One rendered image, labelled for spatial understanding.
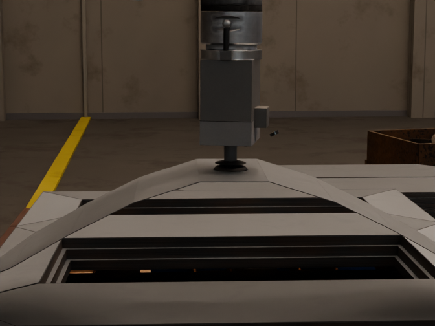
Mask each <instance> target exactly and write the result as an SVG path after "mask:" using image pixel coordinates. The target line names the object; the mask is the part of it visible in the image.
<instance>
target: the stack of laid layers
mask: <svg viewBox="0 0 435 326"><path fill-rule="evenodd" d="M257 213H355V212H353V211H351V210H349V209H347V208H345V207H343V206H341V205H340V204H337V203H335V202H331V201H328V200H326V199H321V198H263V199H145V200H143V201H139V202H136V203H133V204H131V205H129V206H127V207H125V208H123V209H121V210H119V211H117V212H115V213H112V214H111V215H184V214H257ZM390 266H394V267H395V268H396V270H397V271H398V272H399V273H400V274H401V275H402V276H403V277H404V279H349V280H295V281H188V282H134V283H66V280H67V278H68V276H69V273H70V271H71V270H164V269H221V268H333V267H390ZM0 320H1V321H4V322H6V323H9V324H12V325H15V326H435V267H434V266H433V265H432V264H431V263H430V262H429V261H428V260H427V259H425V258H424V257H423V256H422V255H421V254H420V253H419V252H418V251H417V250H416V249H415V248H414V247H413V246H412V245H411V244H410V243H409V242H408V241H407V240H406V239H405V238H404V237H403V236H402V235H340V236H275V237H147V238H81V239H62V240H61V242H60V244H59V246H58V248H57V250H56V252H55V253H54V255H53V257H52V259H51V261H50V263H49V265H48V267H47V269H46V271H45V273H44V275H43V277H42V279H41V281H40V282H39V283H36V284H33V285H29V286H25V287H21V288H16V289H13V290H8V291H5V292H0Z"/></svg>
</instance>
